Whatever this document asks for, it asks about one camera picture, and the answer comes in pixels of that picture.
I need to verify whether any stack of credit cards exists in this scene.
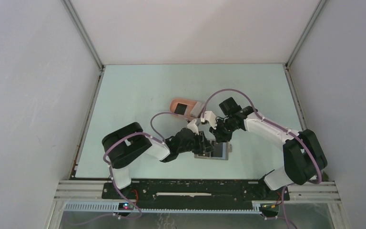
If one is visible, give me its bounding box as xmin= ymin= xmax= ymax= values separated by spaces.
xmin=190 ymin=102 xmax=205 ymax=117

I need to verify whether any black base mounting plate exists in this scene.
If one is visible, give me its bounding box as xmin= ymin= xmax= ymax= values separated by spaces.
xmin=102 ymin=179 xmax=290 ymax=210

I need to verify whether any aluminium frame rail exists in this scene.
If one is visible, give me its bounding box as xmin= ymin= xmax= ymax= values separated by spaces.
xmin=54 ymin=180 xmax=107 ymax=201

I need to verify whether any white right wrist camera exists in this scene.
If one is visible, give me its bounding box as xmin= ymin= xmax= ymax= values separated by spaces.
xmin=200 ymin=111 xmax=217 ymax=129

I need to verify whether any peach plastic card tray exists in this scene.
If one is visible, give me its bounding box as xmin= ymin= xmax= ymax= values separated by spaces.
xmin=170 ymin=98 xmax=205 ymax=120

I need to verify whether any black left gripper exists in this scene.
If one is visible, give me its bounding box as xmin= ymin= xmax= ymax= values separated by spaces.
xmin=178 ymin=131 xmax=215 ymax=155

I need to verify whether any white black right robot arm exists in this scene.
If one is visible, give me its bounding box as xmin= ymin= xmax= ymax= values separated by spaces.
xmin=210 ymin=97 xmax=327 ymax=199

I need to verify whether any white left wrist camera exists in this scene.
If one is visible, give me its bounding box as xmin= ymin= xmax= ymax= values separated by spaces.
xmin=186 ymin=119 xmax=201 ymax=135

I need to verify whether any black card in tray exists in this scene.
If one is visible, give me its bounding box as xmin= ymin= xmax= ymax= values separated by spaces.
xmin=174 ymin=103 xmax=187 ymax=115

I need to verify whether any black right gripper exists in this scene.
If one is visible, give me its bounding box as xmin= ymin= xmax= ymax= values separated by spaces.
xmin=209 ymin=117 xmax=238 ymax=144

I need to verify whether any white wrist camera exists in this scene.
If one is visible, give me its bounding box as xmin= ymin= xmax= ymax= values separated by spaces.
xmin=186 ymin=119 xmax=201 ymax=135
xmin=200 ymin=111 xmax=217 ymax=129

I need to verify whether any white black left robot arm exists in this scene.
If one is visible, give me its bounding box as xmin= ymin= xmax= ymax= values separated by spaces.
xmin=102 ymin=122 xmax=214 ymax=199

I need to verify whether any white cable duct strip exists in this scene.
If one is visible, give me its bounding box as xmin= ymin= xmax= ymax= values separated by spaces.
xmin=63 ymin=201 xmax=261 ymax=214

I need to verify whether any taupe leather card holder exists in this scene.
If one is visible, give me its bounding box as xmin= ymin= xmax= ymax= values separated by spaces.
xmin=194 ymin=139 xmax=233 ymax=160

